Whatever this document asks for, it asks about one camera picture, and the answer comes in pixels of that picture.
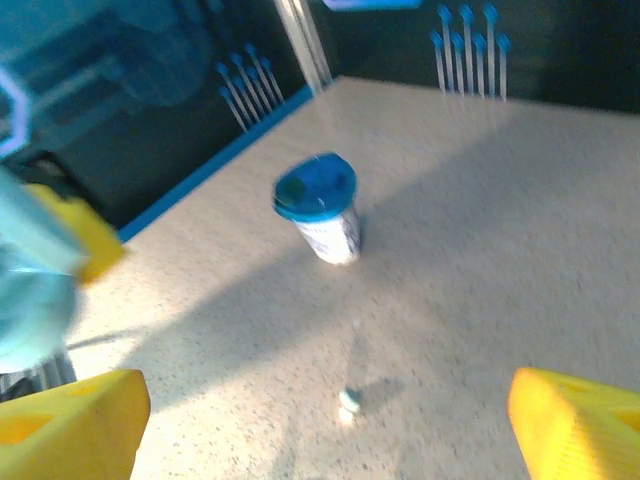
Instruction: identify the white wireless earbud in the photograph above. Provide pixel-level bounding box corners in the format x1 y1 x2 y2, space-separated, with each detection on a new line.
338 387 363 426

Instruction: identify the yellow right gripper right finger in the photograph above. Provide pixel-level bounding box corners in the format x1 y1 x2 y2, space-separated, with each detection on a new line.
507 367 640 480

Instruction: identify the aluminium frame post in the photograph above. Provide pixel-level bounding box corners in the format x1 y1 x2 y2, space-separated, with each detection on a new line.
273 0 334 94

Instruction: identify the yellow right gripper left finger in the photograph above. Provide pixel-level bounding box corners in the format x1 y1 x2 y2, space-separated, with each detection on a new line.
0 368 152 480

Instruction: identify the cup with blue lid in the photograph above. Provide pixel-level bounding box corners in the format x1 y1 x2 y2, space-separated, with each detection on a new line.
272 152 364 267

